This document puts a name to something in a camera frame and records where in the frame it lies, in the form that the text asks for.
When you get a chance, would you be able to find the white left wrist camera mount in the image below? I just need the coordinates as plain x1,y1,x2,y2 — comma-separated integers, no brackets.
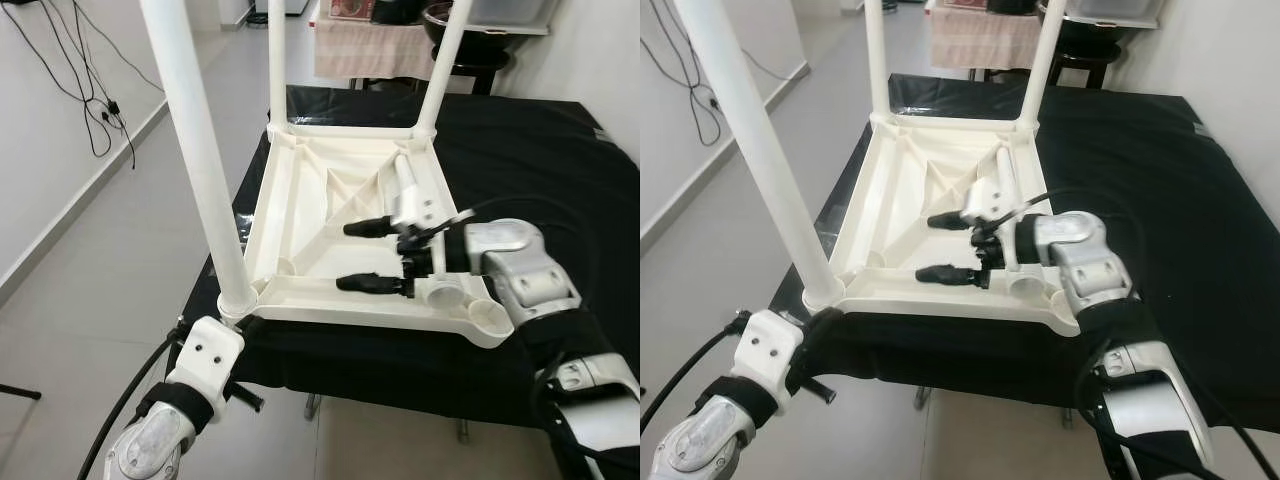
165,317,247,402
735,310,807,394

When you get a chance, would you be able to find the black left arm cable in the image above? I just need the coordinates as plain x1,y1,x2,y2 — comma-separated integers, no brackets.
640,310,751,442
78,320,191,480

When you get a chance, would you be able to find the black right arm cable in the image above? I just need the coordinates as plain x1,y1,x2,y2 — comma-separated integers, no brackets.
440,195,641,480
1020,188,1262,480

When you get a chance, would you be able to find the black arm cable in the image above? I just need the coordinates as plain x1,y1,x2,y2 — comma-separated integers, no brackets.
78,320,191,480
1020,188,1262,480
440,195,641,480
640,310,751,442

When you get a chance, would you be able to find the thin black wall wire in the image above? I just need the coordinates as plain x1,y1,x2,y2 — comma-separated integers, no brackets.
0,0,137,170
645,0,727,147

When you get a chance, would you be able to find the black tablecloth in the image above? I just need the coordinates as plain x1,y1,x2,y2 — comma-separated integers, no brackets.
770,75,1280,432
180,85,641,422

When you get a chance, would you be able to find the beige table cover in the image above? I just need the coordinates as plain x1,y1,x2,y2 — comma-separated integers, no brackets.
315,20,437,80
928,8,1044,72

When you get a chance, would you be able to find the white plastic children table top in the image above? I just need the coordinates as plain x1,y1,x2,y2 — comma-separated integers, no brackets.
800,110,1082,339
218,112,513,349

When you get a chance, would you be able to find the black stool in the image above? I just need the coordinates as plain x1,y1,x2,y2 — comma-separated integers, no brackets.
1050,40,1127,90
430,45,517,97

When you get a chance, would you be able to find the crumpled clear plastic sheet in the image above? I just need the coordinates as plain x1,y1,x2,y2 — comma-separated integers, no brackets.
815,195,851,251
230,185,253,241

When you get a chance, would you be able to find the black bag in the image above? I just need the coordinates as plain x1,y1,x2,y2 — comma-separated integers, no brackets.
372,0,422,27

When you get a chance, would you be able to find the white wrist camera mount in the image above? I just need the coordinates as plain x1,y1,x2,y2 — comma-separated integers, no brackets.
735,310,807,394
388,185,451,277
962,178,1027,269
165,317,247,402

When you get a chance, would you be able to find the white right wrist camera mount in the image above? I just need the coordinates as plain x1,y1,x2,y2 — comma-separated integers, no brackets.
388,185,451,277
962,178,1027,269

